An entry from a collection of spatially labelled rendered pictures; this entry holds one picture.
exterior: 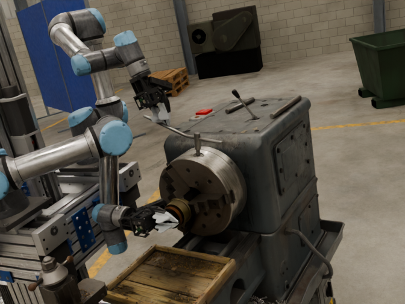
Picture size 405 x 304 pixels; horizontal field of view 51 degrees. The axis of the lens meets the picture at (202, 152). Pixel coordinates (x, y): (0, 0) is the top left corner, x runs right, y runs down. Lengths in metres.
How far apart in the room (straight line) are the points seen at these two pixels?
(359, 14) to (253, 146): 10.03
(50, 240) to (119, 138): 0.43
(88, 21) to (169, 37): 10.35
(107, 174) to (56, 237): 0.29
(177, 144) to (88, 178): 0.49
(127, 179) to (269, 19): 9.89
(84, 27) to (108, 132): 0.63
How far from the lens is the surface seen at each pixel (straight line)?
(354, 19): 11.47
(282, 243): 1.81
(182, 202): 1.48
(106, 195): 1.70
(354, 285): 2.84
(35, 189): 1.89
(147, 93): 1.50
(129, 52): 1.54
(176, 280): 1.51
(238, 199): 1.54
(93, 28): 1.96
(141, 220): 1.45
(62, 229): 1.64
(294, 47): 11.57
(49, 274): 1.24
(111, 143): 1.47
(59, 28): 1.88
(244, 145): 1.57
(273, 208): 1.66
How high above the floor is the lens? 1.73
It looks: 19 degrees down
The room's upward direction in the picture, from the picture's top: 11 degrees counter-clockwise
